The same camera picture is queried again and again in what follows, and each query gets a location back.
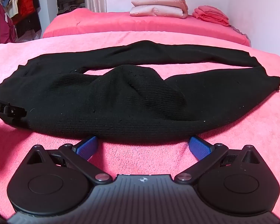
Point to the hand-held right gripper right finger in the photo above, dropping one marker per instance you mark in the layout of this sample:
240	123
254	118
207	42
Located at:
200	147

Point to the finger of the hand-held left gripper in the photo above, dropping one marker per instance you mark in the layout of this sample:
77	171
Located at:
15	113

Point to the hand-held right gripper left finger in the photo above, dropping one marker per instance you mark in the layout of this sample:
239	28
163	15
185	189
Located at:
86	147

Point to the black knit pants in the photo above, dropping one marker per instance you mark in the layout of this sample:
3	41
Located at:
121	107

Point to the pink fuzzy blanket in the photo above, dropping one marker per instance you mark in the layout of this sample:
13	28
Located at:
235	126

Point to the maroon jersey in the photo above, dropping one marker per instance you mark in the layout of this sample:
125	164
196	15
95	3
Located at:
5	28

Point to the blue cloth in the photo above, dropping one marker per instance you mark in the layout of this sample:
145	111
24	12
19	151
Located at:
5	1

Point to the cream shirt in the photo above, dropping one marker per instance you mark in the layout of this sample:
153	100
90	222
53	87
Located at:
14	0

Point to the black cloth heap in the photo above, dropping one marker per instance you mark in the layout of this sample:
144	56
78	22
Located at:
68	9

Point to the bed with pink sheet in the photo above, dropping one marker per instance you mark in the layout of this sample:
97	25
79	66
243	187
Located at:
130	24

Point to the folded red blanket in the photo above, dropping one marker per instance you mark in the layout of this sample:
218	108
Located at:
211	15

